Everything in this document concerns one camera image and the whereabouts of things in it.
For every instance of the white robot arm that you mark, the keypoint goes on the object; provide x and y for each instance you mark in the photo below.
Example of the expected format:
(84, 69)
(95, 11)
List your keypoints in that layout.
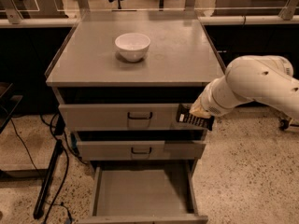
(264, 79)

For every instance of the dark side table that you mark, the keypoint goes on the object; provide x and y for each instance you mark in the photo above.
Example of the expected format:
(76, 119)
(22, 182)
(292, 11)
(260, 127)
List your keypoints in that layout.
(8, 103)

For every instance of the top grey drawer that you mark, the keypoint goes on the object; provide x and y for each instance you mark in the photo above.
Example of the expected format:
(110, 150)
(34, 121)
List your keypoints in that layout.
(122, 117)

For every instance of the grey drawer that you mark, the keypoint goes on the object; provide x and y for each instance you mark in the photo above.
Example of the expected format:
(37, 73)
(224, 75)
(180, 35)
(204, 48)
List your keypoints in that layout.
(155, 194)
(122, 117)
(140, 150)

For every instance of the black rxbar chocolate bar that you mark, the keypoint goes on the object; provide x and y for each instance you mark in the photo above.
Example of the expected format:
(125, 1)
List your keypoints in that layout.
(184, 116)

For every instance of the bottom grey drawer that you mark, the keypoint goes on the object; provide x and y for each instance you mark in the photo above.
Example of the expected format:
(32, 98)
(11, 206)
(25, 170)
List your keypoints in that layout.
(155, 194)

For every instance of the middle grey drawer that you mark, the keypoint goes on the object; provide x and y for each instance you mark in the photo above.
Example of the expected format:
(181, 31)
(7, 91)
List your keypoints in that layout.
(140, 150)

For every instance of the grey drawer cabinet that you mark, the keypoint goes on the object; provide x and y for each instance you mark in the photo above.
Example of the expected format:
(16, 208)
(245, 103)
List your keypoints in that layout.
(177, 66)

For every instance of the white ceramic bowl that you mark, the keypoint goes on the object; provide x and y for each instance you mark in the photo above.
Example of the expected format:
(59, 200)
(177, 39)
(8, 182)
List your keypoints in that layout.
(132, 46)

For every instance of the wheeled cart base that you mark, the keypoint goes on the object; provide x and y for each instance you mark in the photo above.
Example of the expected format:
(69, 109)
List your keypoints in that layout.
(288, 124)

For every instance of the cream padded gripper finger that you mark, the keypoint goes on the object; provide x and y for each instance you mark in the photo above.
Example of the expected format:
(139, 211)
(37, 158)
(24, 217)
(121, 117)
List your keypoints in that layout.
(198, 110)

